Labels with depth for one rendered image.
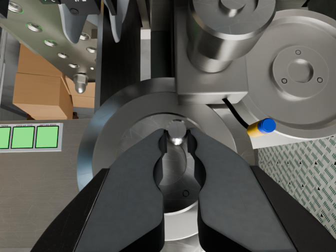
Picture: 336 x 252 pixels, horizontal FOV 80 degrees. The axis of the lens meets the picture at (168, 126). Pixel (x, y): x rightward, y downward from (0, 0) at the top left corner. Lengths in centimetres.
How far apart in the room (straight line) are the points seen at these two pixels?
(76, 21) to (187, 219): 19
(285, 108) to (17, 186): 58
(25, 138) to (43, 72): 172
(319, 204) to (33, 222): 56
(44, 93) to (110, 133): 206
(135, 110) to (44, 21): 27
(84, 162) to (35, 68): 216
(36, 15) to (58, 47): 9
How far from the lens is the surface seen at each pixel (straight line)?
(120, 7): 22
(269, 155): 40
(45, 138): 58
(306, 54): 22
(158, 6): 54
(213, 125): 17
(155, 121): 15
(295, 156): 33
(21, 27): 44
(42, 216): 59
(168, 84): 18
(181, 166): 15
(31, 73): 231
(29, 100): 223
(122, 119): 17
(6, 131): 64
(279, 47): 22
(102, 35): 22
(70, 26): 21
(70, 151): 55
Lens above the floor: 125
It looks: 10 degrees down
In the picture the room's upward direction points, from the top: 179 degrees clockwise
